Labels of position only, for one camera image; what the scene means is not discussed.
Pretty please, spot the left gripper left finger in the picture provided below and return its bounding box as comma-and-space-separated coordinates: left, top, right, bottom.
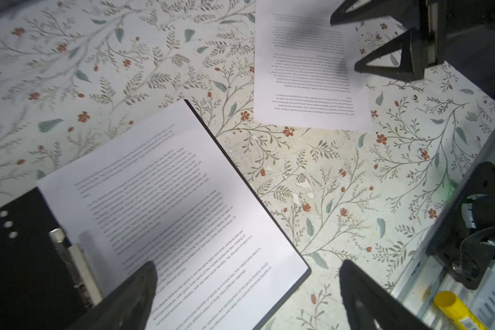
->
69, 261, 158, 330

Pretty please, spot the printed paper sheet back centre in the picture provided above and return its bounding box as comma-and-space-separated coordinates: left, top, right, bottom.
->
253, 0, 373, 132

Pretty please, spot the beige black clip folder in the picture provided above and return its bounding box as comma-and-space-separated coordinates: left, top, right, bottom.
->
0, 98, 313, 330

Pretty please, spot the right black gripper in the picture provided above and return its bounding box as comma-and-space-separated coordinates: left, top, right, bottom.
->
330, 0, 495, 82

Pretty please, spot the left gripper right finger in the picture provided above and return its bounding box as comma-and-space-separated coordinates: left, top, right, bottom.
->
340, 260, 428, 330

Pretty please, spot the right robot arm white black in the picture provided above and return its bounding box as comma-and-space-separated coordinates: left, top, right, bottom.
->
330, 1, 495, 289

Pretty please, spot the yellow glue stick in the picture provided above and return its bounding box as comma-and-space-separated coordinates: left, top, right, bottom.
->
434, 291, 488, 330

